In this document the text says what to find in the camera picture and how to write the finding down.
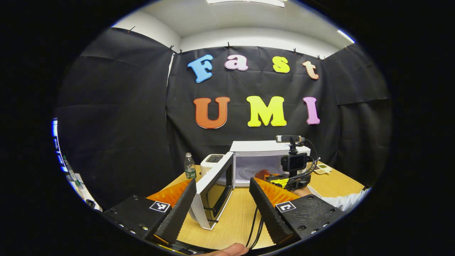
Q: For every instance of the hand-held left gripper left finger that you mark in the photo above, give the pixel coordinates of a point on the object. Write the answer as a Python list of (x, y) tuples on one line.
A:
[(177, 213)]

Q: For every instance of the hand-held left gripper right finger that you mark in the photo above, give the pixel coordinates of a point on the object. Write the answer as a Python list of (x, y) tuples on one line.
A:
[(270, 213)]

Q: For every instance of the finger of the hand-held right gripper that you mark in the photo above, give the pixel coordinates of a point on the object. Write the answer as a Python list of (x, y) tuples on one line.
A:
[(279, 182)]

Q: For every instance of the brown meat piece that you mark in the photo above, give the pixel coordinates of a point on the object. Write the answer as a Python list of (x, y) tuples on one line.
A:
[(262, 174)]

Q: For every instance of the white microwave oven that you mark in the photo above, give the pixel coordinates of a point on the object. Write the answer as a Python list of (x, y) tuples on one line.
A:
[(256, 147)]

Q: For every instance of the white divided dish with grains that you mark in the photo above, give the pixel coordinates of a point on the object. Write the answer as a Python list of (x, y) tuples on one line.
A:
[(322, 168)]

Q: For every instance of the clear plastic water bottle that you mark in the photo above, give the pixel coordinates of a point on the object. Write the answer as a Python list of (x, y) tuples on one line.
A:
[(190, 169)]

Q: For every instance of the white toaster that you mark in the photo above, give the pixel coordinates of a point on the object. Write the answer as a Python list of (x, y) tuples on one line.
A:
[(209, 163)]

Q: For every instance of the white side table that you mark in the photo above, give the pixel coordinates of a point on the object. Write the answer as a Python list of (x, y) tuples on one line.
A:
[(83, 193)]

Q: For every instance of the black backdrop cloth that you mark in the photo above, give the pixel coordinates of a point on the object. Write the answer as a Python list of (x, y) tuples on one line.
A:
[(124, 124)]

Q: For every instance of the small ceiling light panel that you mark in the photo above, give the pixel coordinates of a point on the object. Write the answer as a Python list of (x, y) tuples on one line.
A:
[(345, 36)]

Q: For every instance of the white printed poster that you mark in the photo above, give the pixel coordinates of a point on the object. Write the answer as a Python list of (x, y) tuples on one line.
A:
[(57, 142)]

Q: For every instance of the long ceiling light panel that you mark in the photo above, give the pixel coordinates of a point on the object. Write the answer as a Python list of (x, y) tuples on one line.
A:
[(249, 2)]

